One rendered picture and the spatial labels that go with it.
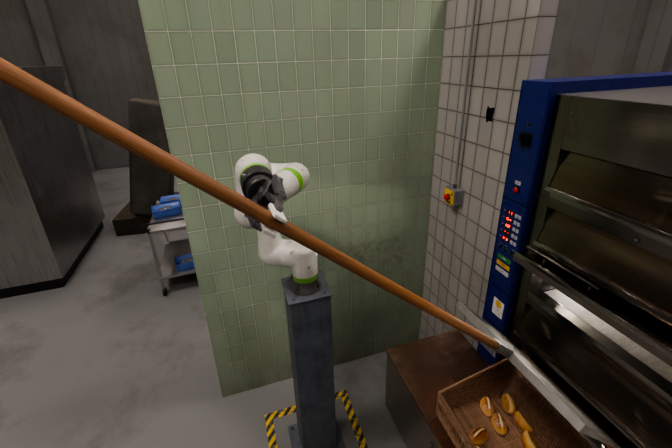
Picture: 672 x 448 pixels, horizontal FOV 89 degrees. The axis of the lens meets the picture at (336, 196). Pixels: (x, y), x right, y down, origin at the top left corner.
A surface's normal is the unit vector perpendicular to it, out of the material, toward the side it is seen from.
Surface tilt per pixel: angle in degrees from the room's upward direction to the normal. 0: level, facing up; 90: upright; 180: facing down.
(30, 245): 90
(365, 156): 90
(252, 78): 90
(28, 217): 90
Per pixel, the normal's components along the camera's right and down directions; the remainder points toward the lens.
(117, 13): 0.31, 0.35
